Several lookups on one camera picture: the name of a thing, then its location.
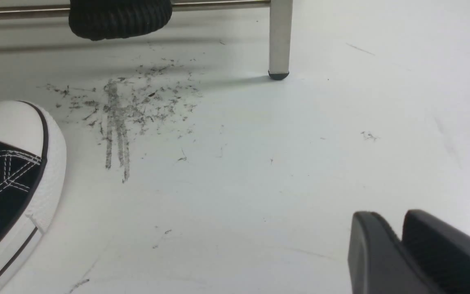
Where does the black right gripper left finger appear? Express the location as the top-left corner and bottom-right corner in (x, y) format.
(348, 212), (444, 294)

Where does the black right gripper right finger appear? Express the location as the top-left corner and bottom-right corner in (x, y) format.
(402, 209), (470, 294)

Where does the stainless steel shoe rack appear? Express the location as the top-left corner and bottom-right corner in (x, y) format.
(0, 0), (293, 80)

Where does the black knit sneaker right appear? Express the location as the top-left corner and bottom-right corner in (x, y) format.
(69, 0), (172, 41)

